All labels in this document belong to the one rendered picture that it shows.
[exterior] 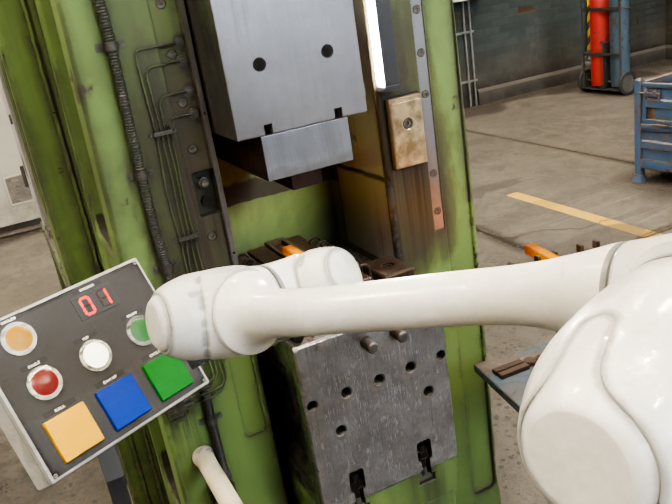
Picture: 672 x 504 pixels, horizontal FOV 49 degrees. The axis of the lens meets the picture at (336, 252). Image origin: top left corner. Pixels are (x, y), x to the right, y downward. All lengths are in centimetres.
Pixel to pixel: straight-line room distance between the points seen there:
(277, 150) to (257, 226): 57
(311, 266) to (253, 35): 66
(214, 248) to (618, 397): 131
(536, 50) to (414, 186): 772
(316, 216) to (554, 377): 169
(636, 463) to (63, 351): 106
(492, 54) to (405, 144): 735
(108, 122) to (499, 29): 784
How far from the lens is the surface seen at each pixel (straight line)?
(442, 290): 78
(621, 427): 47
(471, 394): 220
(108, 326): 139
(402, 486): 192
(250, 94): 150
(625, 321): 51
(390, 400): 177
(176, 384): 141
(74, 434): 132
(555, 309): 73
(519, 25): 935
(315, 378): 165
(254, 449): 191
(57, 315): 137
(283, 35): 152
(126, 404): 136
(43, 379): 133
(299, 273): 97
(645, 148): 553
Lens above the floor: 164
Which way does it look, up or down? 20 degrees down
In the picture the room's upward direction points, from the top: 9 degrees counter-clockwise
